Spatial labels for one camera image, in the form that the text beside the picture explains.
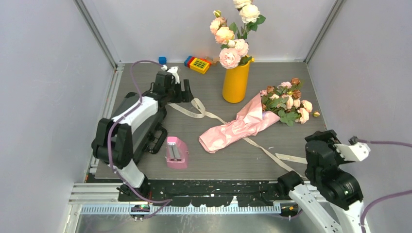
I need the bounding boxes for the beige ribbon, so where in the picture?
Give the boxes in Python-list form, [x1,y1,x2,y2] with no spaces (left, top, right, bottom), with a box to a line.
[168,98,308,179]

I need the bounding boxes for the pink flower bouquet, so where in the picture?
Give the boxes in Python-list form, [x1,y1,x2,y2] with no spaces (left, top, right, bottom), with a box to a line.
[199,78,321,153]

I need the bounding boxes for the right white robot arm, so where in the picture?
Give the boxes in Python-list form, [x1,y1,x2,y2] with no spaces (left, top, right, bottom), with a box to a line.
[277,130,370,233]

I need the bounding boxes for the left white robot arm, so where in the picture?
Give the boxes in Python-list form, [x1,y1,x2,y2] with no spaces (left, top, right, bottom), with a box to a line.
[91,69,194,201]

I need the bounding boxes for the yellow vase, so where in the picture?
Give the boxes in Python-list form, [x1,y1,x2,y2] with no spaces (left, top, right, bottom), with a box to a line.
[222,56,254,103]

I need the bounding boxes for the peach roses in vase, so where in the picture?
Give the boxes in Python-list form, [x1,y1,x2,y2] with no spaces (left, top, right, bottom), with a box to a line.
[209,0,266,69]

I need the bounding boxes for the blue cube block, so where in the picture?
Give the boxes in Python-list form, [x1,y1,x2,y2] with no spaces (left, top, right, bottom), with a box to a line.
[158,56,167,65]

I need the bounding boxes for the yellow toy block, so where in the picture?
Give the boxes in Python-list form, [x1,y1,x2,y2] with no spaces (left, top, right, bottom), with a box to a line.
[184,56,211,74]

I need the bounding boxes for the black hard case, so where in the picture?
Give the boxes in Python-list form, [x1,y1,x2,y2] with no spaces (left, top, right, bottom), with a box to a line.
[91,92,168,165]

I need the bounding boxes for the pink toy toaster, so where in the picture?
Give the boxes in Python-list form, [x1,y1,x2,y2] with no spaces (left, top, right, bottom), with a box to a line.
[166,136,189,169]

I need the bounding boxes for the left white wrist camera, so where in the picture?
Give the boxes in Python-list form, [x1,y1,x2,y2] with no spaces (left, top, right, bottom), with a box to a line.
[161,65,180,83]

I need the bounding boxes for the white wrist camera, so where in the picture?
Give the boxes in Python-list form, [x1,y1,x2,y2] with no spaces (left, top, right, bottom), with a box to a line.
[334,136,371,162]
[161,65,180,83]

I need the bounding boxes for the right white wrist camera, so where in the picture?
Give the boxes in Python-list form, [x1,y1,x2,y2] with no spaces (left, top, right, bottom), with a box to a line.
[334,136,371,162]

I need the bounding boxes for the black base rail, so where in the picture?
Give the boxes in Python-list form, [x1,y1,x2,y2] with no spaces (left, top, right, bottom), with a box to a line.
[117,180,290,207]

